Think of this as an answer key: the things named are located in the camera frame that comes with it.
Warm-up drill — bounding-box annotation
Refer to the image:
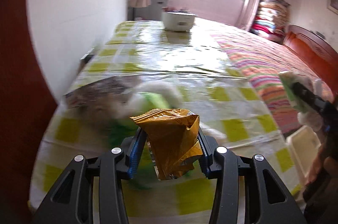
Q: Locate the cream plastic trash bin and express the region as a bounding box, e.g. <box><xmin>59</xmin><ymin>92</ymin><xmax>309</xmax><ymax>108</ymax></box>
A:
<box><xmin>286</xmin><ymin>126</ymin><xmax>321</xmax><ymax>186</ymax></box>

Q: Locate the green checkered tablecloth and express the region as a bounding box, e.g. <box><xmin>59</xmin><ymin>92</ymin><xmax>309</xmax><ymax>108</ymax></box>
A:
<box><xmin>29</xmin><ymin>19</ymin><xmax>301</xmax><ymax>223</ymax></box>

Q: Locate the framed wall picture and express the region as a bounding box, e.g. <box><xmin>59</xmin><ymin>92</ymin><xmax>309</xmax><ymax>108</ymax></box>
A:
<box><xmin>327</xmin><ymin>0</ymin><xmax>338</xmax><ymax>14</ymax></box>

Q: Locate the person's right hand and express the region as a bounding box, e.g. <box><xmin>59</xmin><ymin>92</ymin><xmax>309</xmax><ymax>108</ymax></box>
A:
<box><xmin>306</xmin><ymin>143</ymin><xmax>338</xmax><ymax>186</ymax></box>

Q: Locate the printed magazine on table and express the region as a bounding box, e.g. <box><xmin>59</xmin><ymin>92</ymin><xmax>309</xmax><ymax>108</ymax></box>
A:
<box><xmin>64</xmin><ymin>75</ymin><xmax>141</xmax><ymax>109</ymax></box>

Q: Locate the striped pink bed sheet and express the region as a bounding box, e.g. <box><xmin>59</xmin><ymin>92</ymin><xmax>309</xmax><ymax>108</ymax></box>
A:
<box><xmin>215</xmin><ymin>33</ymin><xmax>319</xmax><ymax>135</ymax></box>

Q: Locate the white box on table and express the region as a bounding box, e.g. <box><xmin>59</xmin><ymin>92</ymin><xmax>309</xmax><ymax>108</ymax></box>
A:
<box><xmin>162</xmin><ymin>11</ymin><xmax>196</xmax><ymax>32</ymax></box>

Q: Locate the golden foil snack bag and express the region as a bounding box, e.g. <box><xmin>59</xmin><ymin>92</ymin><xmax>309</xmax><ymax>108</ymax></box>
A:
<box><xmin>131</xmin><ymin>109</ymin><xmax>203</xmax><ymax>180</ymax></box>

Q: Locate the red wooden headboard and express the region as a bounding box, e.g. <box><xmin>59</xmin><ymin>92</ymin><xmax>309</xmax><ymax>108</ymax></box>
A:
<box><xmin>283</xmin><ymin>25</ymin><xmax>338</xmax><ymax>96</ymax></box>

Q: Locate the white washing machine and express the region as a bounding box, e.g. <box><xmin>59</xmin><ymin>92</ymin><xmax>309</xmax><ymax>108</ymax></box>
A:
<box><xmin>132</xmin><ymin>0</ymin><xmax>169</xmax><ymax>20</ymax></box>

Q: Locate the stack of folded quilts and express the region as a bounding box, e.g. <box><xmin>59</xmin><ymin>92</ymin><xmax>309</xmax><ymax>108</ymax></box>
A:
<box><xmin>249</xmin><ymin>0</ymin><xmax>290</xmax><ymax>44</ymax></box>

